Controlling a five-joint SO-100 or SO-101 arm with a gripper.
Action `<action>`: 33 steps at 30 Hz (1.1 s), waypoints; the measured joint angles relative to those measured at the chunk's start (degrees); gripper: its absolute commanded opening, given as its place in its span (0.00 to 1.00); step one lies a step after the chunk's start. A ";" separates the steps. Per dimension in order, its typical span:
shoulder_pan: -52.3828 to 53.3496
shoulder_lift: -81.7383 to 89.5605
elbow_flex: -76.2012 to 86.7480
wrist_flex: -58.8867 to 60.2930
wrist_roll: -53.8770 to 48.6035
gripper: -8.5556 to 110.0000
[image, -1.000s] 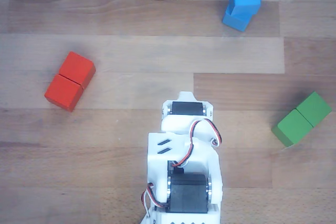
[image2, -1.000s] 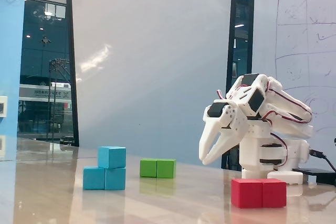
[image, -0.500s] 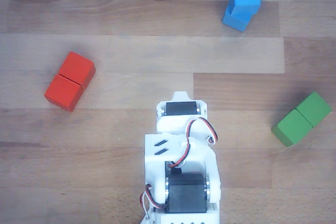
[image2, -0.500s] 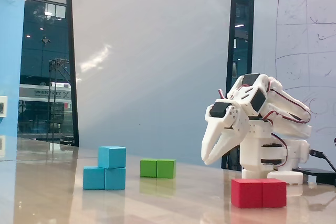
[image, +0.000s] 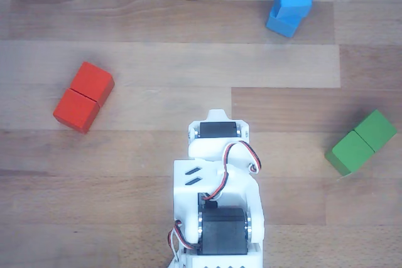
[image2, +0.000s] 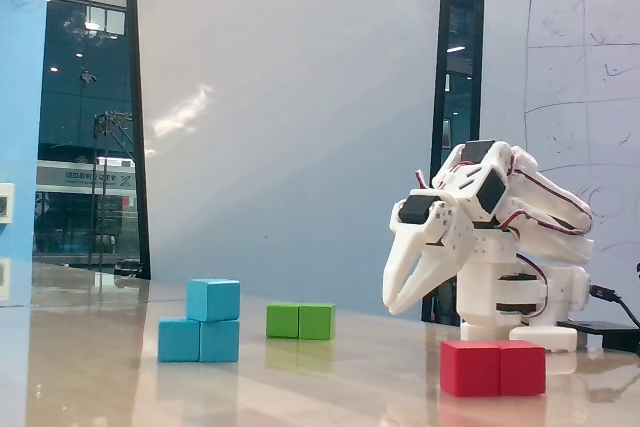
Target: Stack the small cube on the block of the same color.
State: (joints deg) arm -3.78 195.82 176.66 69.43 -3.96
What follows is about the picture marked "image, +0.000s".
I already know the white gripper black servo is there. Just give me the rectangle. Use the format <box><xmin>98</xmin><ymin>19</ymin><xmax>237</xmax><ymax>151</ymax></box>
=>
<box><xmin>187</xmin><ymin>109</ymin><xmax>251</xmax><ymax>159</ymax></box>

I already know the blue rectangular block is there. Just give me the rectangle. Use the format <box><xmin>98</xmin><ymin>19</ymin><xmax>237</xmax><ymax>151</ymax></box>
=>
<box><xmin>266</xmin><ymin>0</ymin><xmax>323</xmax><ymax>39</ymax></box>

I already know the red rectangular block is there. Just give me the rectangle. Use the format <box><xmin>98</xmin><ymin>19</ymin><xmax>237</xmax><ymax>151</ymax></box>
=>
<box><xmin>52</xmin><ymin>62</ymin><xmax>116</xmax><ymax>135</ymax></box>

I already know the green rectangular block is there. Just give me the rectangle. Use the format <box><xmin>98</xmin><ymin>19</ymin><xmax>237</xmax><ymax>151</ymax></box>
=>
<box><xmin>324</xmin><ymin>109</ymin><xmax>398</xmax><ymax>177</ymax></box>

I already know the red black white servo cable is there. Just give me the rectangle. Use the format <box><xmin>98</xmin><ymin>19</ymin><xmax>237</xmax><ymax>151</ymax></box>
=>
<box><xmin>200</xmin><ymin>141</ymin><xmax>262</xmax><ymax>201</ymax></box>
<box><xmin>168</xmin><ymin>219</ymin><xmax>187</xmax><ymax>259</ymax></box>

